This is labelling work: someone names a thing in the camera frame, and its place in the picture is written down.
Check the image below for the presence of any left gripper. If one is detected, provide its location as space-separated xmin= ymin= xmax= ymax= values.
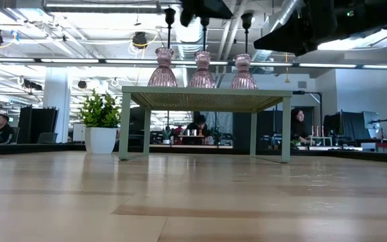
xmin=179 ymin=0 xmax=234 ymax=27

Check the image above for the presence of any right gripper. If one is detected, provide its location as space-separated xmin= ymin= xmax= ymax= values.
xmin=253 ymin=0 xmax=366 ymax=56

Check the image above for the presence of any pink ribbed glass candle holder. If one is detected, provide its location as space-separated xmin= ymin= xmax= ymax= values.
xmin=230 ymin=53 xmax=258 ymax=90
xmin=147 ymin=47 xmax=178 ymax=87
xmin=188 ymin=50 xmax=217 ymax=89

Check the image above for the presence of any green perforated metal shelf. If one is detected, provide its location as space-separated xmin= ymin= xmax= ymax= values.
xmin=118 ymin=85 xmax=294 ymax=164

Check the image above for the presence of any small white rack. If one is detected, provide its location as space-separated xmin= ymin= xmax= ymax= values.
xmin=309 ymin=135 xmax=333 ymax=147

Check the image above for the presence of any grey computer monitor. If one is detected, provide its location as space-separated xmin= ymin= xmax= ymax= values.
xmin=363 ymin=110 xmax=381 ymax=130

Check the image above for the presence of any artificial green plant white pot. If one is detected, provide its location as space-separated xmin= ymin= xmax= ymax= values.
xmin=79 ymin=89 xmax=122 ymax=155

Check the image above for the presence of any white square pillar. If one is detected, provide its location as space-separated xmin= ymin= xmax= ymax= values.
xmin=42 ymin=67 xmax=73 ymax=144

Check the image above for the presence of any grey office chair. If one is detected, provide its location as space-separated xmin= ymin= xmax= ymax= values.
xmin=37 ymin=132 xmax=59 ymax=145

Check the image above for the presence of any black office cabinet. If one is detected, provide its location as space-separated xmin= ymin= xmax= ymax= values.
xmin=17 ymin=106 xmax=59 ymax=145

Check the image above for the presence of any black aluminium table frame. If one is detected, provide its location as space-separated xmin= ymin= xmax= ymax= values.
xmin=0 ymin=143 xmax=387 ymax=165

